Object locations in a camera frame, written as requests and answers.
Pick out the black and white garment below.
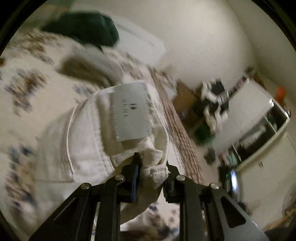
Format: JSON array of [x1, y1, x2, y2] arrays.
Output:
[[201, 79, 229, 135]]

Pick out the white shelf cabinet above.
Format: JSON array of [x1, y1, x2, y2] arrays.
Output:
[[211, 79, 290, 170]]

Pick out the brown wooden furniture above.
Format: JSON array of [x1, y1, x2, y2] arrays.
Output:
[[173, 80, 204, 133]]

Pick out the folded grey towel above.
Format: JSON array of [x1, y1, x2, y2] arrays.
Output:
[[57, 45, 124, 88]]

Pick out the orange object on cabinet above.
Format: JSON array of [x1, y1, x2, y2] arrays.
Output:
[[275, 86, 286, 106]]

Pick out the white pants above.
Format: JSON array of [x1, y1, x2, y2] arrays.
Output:
[[34, 81, 169, 223]]

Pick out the floral patterned bedspread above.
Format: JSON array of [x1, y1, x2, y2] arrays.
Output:
[[1, 29, 204, 240]]

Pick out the dark green cloth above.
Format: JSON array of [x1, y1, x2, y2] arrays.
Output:
[[41, 12, 119, 49]]

